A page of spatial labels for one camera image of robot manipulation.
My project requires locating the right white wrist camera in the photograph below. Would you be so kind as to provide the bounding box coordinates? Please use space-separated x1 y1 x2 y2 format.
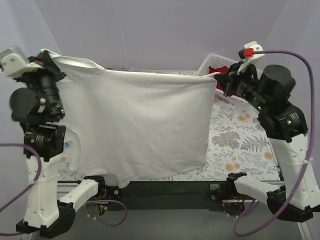
237 41 265 75

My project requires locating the floral patterned table mat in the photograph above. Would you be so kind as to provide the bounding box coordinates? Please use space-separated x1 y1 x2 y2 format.
57 70 281 182

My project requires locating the white t shirt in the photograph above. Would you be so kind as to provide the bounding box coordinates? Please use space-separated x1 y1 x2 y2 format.
49 51 216 188

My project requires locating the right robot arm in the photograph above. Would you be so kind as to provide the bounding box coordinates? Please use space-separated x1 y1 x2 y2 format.
215 64 320 223

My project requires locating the white plastic laundry basket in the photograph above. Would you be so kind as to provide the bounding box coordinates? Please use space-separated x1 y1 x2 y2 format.
196 53 246 105

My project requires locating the red t shirt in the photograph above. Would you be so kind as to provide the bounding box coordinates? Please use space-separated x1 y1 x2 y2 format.
208 66 241 97

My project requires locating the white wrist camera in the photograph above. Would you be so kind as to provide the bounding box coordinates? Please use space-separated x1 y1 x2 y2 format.
237 41 265 75
0 45 43 79

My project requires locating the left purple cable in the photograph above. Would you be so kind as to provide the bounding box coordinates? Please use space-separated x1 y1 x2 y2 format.
0 142 128 237

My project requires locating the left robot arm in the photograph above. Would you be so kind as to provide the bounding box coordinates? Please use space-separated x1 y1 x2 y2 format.
1 47 107 239

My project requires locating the aluminium frame rail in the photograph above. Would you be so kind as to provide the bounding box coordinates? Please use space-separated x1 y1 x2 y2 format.
297 222 313 240

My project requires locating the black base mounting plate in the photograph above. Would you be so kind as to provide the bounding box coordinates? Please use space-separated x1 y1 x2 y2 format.
105 181 239 211

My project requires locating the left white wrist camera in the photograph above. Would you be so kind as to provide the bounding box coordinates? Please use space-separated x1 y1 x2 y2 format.
0 45 43 79

